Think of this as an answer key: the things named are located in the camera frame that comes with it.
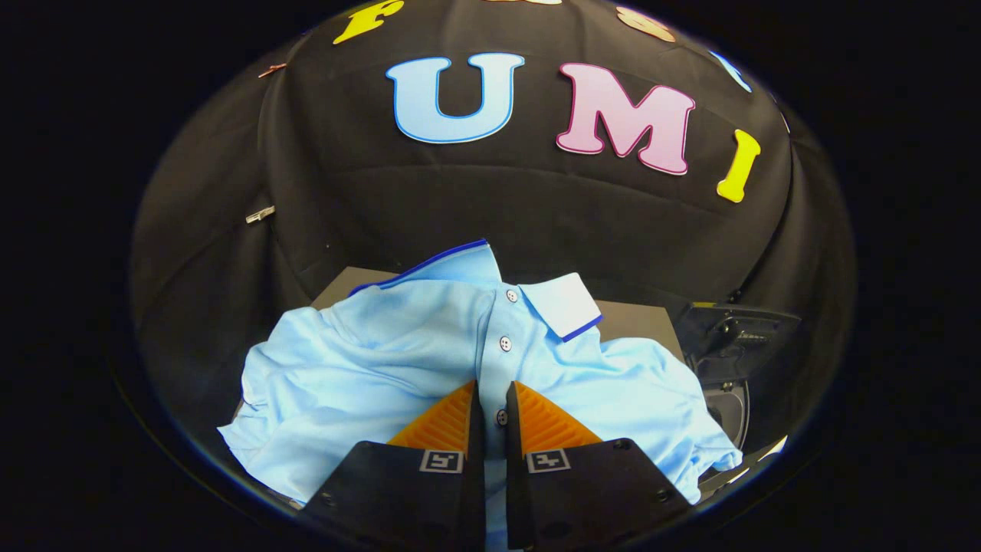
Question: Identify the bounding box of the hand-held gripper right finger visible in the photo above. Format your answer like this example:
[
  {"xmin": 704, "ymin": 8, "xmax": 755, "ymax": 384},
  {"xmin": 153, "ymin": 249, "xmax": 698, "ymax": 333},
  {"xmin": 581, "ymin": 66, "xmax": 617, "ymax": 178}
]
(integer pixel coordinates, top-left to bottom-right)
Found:
[{"xmin": 505, "ymin": 380, "xmax": 694, "ymax": 552}]

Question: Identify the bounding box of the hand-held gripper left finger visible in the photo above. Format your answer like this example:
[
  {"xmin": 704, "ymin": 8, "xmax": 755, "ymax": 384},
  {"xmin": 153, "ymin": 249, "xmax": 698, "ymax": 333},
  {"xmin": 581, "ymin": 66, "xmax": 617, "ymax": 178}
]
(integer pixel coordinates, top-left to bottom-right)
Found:
[{"xmin": 297, "ymin": 379, "xmax": 486, "ymax": 552}]

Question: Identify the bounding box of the light blue polo shirt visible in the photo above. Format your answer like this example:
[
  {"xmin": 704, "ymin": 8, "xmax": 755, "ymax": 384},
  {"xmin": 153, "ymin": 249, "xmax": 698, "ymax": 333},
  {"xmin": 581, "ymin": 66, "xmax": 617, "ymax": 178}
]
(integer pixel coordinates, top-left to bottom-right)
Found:
[{"xmin": 218, "ymin": 238, "xmax": 743, "ymax": 552}]

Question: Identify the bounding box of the dark transparent washing machine lid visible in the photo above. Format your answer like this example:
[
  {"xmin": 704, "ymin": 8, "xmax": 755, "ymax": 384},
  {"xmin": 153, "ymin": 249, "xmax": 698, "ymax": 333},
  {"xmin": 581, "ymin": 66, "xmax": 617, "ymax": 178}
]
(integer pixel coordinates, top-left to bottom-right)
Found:
[{"xmin": 677, "ymin": 301, "xmax": 802, "ymax": 386}]

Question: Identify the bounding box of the black backdrop cloth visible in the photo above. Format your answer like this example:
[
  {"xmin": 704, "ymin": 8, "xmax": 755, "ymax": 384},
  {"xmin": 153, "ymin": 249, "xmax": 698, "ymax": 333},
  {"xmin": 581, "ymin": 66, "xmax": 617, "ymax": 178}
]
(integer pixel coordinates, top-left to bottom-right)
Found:
[{"xmin": 130, "ymin": 0, "xmax": 857, "ymax": 476}]

